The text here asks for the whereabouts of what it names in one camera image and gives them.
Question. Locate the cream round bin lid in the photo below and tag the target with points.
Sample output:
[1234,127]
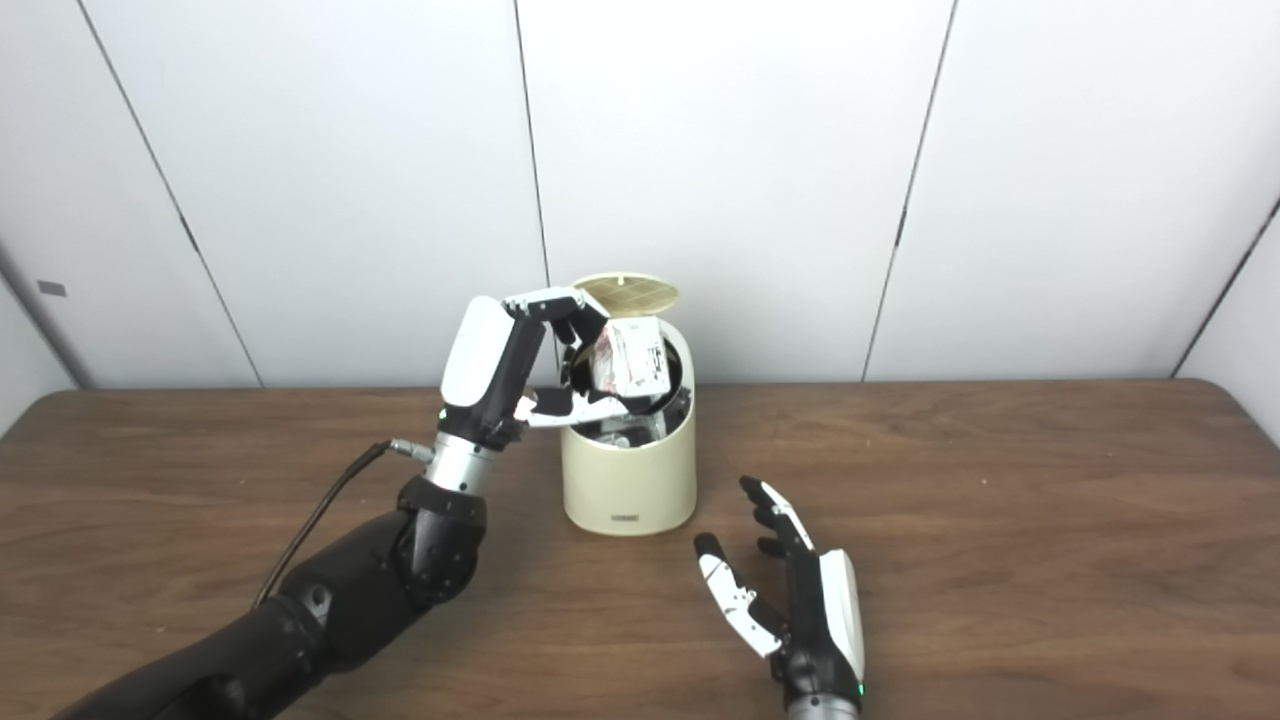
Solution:
[630,293]

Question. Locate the white green milk carton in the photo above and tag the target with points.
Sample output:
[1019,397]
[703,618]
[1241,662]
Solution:
[632,358]

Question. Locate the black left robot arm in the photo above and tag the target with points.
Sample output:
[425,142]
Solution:
[350,600]

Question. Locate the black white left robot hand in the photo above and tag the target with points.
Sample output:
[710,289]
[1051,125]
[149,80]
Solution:
[485,365]

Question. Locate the small grey wall label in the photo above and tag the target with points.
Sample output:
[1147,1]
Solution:
[52,288]

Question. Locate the cream-colored round bin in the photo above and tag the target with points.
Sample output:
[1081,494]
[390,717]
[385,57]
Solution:
[630,480]

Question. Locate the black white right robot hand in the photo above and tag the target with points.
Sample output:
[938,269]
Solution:
[820,630]

